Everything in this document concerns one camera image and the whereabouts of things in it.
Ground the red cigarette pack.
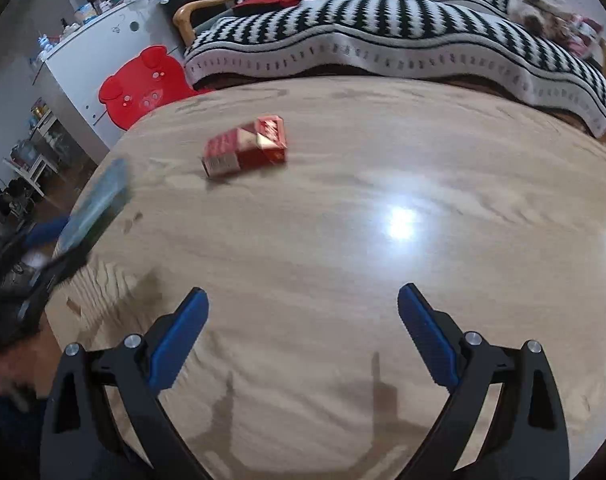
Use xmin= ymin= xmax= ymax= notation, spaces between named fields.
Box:
xmin=201 ymin=115 xmax=288 ymax=179

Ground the green silver box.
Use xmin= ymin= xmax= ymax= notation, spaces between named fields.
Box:
xmin=58 ymin=158 xmax=132 ymax=252

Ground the person's left hand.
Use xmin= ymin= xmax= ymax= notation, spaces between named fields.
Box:
xmin=0 ymin=324 xmax=61 ymax=396

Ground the white cabinet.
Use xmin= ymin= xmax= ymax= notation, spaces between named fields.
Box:
xmin=33 ymin=0 xmax=184 ymax=162

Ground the red pig stool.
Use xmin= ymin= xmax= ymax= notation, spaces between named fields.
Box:
xmin=98 ymin=44 xmax=198 ymax=130

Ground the black white patterned sofa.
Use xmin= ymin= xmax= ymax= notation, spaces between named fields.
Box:
xmin=185 ymin=0 xmax=606 ymax=136

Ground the clutter pile on sofa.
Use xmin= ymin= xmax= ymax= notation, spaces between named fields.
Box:
xmin=507 ymin=0 xmax=604 ymax=60

